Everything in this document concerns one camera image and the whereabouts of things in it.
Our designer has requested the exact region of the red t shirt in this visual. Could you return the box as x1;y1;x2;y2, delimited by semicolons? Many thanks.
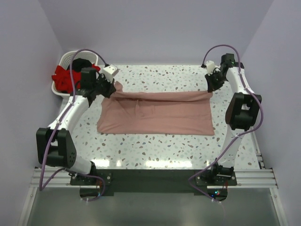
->
51;63;101;93

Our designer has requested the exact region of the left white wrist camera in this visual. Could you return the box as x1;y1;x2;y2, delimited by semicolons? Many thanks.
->
102;65;119;80

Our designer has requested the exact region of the aluminium frame rail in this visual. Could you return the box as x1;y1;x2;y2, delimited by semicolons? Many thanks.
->
18;169;288;226

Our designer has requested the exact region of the black t shirt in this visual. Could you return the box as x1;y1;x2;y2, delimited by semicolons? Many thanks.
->
71;58;92;72

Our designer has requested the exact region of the white laundry basket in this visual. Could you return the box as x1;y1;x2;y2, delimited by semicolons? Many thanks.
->
51;50;100;99

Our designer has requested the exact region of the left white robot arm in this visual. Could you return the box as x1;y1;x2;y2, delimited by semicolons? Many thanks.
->
36;65;119;175

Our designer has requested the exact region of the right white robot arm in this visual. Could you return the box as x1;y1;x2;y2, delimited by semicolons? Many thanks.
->
204;53;262;178

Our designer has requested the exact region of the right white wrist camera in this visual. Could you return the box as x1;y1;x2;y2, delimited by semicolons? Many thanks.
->
201;60;215;74

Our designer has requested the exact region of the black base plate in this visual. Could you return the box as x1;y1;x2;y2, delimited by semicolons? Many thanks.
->
70;169;238;201

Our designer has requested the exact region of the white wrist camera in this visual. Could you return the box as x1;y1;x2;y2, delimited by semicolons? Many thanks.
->
201;60;215;74
102;65;119;80

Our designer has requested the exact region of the pink t shirt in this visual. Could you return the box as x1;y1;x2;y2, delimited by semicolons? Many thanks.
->
96;82;214;136

